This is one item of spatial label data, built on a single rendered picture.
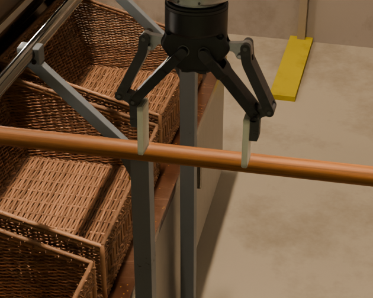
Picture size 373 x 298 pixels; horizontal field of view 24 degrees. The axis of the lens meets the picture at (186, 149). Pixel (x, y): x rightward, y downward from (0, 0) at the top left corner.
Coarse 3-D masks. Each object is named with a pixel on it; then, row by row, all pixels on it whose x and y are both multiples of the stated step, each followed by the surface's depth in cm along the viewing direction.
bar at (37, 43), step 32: (128, 0) 212; (160, 32) 215; (32, 64) 170; (0, 96) 154; (64, 96) 173; (192, 96) 221; (96, 128) 175; (192, 128) 226; (128, 160) 178; (192, 192) 236; (192, 224) 242; (192, 256) 247; (192, 288) 254
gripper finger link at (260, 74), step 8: (240, 48) 102; (248, 48) 102; (248, 56) 102; (248, 64) 103; (256, 64) 104; (248, 72) 103; (256, 72) 103; (256, 80) 103; (264, 80) 105; (256, 88) 104; (264, 88) 104; (256, 96) 104; (264, 96) 104; (272, 96) 106; (264, 104) 105; (264, 112) 105; (272, 112) 105
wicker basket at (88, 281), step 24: (0, 240) 183; (24, 240) 182; (0, 264) 187; (24, 264) 186; (48, 264) 184; (72, 264) 182; (0, 288) 191; (24, 288) 189; (48, 288) 188; (96, 288) 185
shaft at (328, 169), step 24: (0, 144) 135; (24, 144) 133; (48, 144) 132; (72, 144) 132; (96, 144) 131; (120, 144) 131; (168, 144) 130; (216, 168) 129; (240, 168) 128; (264, 168) 127; (288, 168) 126; (312, 168) 126; (336, 168) 125; (360, 168) 125
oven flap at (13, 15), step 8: (0, 0) 240; (8, 0) 244; (16, 0) 248; (24, 0) 249; (32, 0) 253; (0, 8) 239; (8, 8) 243; (16, 8) 244; (24, 8) 248; (0, 16) 238; (8, 16) 239; (16, 16) 242; (0, 24) 234; (8, 24) 238; (0, 32) 233
